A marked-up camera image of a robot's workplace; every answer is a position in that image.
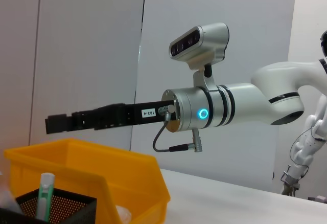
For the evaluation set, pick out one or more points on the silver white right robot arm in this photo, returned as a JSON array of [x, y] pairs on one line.
[[242, 103]]

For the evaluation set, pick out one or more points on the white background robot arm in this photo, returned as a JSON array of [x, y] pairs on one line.
[[306, 147]]

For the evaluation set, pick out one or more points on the white paper ball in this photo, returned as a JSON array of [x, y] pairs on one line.
[[125, 212]]

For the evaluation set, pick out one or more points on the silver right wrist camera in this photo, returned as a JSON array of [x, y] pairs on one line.
[[201, 42]]

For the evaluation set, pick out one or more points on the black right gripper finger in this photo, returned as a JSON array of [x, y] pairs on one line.
[[76, 121]]

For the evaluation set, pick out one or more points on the mint green utility knife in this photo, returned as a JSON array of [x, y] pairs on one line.
[[44, 196]]

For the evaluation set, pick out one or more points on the black mesh pen holder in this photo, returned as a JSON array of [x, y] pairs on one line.
[[71, 208]]

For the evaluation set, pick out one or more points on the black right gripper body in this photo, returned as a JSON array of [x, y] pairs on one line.
[[138, 114]]

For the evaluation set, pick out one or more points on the yellow plastic storage bin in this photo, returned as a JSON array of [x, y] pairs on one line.
[[115, 173]]

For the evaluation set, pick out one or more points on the small grey background object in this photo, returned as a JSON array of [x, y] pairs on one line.
[[319, 199]]

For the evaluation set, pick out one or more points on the black robot head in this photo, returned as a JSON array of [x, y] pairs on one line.
[[324, 42]]

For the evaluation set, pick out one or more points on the grey metal clamp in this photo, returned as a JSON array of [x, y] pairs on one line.
[[290, 180]]

